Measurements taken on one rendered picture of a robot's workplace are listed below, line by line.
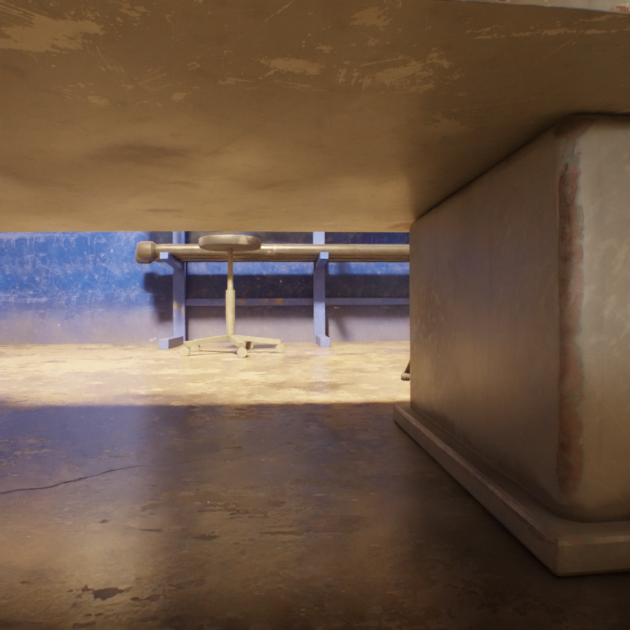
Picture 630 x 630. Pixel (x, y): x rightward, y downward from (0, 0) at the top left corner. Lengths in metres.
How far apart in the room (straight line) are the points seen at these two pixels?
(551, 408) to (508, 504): 0.11
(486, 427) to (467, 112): 0.36
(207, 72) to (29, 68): 0.13
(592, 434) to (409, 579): 0.20
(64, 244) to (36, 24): 3.68
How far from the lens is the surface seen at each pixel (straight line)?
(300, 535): 0.53
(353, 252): 3.25
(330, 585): 0.45
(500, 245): 0.60
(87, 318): 3.94
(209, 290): 3.71
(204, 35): 0.37
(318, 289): 3.56
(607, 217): 0.50
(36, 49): 0.41
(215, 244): 2.62
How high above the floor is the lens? 0.22
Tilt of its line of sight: level
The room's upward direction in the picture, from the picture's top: straight up
